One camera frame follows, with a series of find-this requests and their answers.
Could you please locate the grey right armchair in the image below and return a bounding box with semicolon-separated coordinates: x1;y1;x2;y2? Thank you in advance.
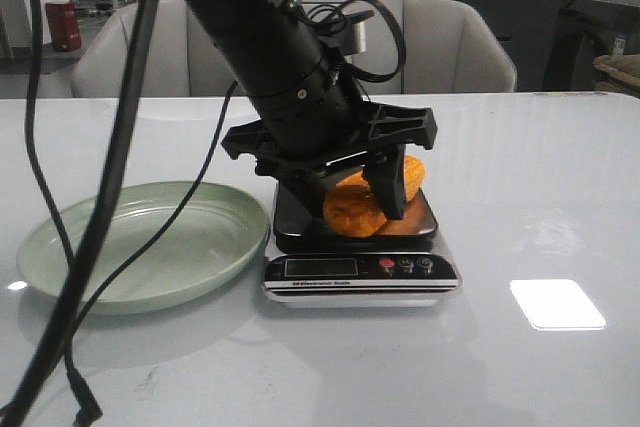
363;0;517;94

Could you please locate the orange corn cob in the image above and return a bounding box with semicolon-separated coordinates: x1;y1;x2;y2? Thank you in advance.
323;155;426;238

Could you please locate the grey armchair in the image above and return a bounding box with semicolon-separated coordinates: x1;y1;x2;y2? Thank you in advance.
71;0;234;98
363;0;517;94

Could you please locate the grey left armchair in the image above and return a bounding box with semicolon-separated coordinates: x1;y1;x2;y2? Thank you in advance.
71;0;234;98

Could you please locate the dark appliance at right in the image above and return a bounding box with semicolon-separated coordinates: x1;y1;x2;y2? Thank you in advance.
542;0;639;91

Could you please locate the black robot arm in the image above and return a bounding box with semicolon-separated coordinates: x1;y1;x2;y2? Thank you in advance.
108;0;436;219

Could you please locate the pale green plate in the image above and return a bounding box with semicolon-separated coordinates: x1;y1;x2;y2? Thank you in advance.
16;180;270;317

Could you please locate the red trash bin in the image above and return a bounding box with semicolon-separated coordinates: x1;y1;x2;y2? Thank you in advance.
45;1;82;52

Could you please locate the black silver kitchen scale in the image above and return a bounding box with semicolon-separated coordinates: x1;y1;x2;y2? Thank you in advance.
262;187;463;308

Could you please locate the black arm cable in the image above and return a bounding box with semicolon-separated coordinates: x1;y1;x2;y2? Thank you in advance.
0;0;241;427

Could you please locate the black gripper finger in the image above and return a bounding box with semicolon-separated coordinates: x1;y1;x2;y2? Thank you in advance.
363;145;406;220
275;169;326;218

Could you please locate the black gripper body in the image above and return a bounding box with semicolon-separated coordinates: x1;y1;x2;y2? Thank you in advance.
222;101;437;181

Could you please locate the beige cushion at right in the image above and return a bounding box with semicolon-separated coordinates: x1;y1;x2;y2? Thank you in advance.
593;54;640;97

